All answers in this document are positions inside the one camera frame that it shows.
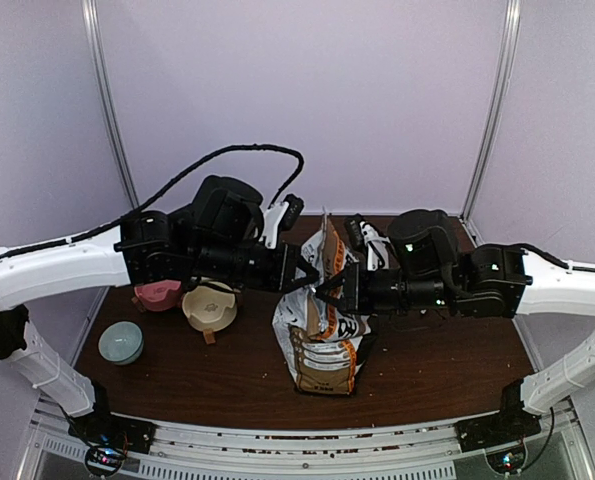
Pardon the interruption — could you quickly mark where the front aluminium rail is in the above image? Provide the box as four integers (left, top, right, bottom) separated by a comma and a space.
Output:
26, 407, 586, 480

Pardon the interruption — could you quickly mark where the light blue ceramic bowl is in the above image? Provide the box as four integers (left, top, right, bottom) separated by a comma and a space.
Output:
98, 321, 144, 366

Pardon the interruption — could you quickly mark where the pet food bag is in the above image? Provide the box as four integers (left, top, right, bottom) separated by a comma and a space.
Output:
272, 214, 376, 396

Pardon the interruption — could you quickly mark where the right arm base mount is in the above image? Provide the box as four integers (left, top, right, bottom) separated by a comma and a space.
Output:
455, 380, 541, 477

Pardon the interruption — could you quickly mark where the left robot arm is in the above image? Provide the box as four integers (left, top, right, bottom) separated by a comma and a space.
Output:
0, 175, 319, 444

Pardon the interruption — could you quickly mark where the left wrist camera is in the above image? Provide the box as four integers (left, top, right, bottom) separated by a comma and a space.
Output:
260, 194, 304, 249

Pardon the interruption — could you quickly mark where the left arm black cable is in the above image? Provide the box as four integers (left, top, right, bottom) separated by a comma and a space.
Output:
0, 143, 306, 261

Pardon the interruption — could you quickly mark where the left metal frame post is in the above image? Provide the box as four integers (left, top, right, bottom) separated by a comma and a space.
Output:
81, 0, 139, 208

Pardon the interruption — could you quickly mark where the pink pet bowl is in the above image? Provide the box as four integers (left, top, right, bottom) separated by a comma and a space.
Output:
132, 280, 183, 312

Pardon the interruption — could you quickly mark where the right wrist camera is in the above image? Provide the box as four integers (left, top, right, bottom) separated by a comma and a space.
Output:
343, 214, 391, 271

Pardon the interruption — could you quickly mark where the cream pet bowl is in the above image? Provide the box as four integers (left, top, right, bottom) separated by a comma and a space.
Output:
181, 281, 239, 345

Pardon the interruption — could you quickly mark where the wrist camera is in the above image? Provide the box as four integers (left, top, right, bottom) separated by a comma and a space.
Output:
343, 214, 391, 271
260, 194, 304, 249

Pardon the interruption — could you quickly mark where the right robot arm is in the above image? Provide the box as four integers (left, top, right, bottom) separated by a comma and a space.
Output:
315, 209, 595, 442

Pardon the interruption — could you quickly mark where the metal frame post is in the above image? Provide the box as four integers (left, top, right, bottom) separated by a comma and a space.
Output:
81, 0, 139, 208
460, 0, 522, 225

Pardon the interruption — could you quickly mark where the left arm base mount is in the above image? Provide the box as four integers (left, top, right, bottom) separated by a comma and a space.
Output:
65, 381, 156, 479

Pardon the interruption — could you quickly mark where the right metal frame post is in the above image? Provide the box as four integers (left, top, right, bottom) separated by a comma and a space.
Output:
460, 0, 522, 225

